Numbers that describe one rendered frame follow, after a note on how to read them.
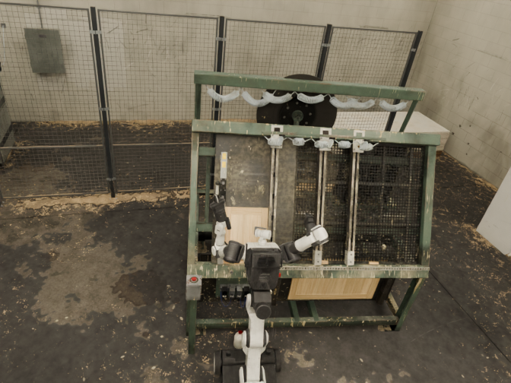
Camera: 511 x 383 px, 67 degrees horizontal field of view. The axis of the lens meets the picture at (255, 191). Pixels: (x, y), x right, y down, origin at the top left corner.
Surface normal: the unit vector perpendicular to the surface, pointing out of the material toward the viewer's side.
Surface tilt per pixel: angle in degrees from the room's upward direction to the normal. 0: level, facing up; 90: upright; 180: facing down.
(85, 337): 0
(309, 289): 90
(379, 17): 90
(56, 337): 0
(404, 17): 90
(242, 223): 59
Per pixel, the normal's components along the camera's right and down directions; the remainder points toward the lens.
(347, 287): 0.11, 0.55
